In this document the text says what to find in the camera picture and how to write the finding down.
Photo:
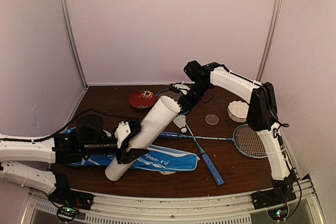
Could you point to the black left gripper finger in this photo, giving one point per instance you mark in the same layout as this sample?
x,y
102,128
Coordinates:
x,y
127,157
135,127

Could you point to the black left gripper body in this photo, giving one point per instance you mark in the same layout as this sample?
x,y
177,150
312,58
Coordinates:
x,y
93,149

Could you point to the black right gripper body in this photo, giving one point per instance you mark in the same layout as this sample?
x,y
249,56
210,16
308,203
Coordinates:
x,y
200,89

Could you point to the white shuttlecock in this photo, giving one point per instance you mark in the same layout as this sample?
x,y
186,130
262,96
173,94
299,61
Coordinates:
x,y
180,122

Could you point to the white shuttlecock tube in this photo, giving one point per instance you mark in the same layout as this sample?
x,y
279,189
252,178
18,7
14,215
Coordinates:
x,y
161,114

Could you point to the clear plastic tube lid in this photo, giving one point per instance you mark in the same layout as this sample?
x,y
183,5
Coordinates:
x,y
211,119

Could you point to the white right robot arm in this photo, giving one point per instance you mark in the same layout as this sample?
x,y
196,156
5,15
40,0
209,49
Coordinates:
x,y
261,116

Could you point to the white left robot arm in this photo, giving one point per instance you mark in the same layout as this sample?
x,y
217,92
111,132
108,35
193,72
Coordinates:
x,y
63,148

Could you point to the red floral dish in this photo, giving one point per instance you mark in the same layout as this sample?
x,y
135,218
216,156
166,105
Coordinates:
x,y
143,99

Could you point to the blue racket bag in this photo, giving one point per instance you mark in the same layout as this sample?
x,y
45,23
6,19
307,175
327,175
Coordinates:
x,y
159,159

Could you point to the white scalloped bowl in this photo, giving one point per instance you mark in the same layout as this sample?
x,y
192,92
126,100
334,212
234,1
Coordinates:
x,y
237,111

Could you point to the blue racket near dish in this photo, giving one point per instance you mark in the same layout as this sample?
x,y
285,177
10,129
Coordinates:
x,y
206,159

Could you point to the blue racket on right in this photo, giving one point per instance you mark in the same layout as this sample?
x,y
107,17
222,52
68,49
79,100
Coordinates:
x,y
246,140

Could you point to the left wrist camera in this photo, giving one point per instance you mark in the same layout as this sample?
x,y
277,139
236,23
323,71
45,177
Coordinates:
x,y
89,128

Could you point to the aluminium front rail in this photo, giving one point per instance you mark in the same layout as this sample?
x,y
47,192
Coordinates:
x,y
234,208

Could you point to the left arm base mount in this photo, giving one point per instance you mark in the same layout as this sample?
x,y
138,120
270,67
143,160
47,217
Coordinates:
x,y
69,203

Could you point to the right aluminium frame post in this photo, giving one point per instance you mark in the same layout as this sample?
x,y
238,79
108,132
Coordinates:
x,y
276,10

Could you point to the aluminium frame post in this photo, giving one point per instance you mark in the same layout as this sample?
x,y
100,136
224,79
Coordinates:
x,y
276,10
72,43

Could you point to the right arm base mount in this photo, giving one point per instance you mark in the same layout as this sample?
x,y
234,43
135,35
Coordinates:
x,y
275,202

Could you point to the left aluminium frame post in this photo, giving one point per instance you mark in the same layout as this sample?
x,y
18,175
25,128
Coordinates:
x,y
72,43

